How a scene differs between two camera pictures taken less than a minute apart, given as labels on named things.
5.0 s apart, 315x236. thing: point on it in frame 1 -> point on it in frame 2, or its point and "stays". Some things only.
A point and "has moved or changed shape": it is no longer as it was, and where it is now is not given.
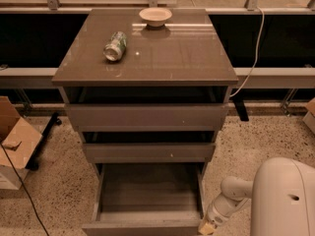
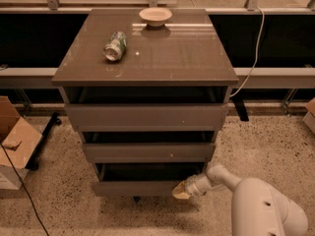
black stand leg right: x=241 y=109 stays
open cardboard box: x=20 y=141 stays
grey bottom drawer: x=158 y=199 has moved or changed shape
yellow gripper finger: x=206 y=229 -> x=181 y=191
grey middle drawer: x=149 y=152 stays
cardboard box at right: x=309 y=118 stays
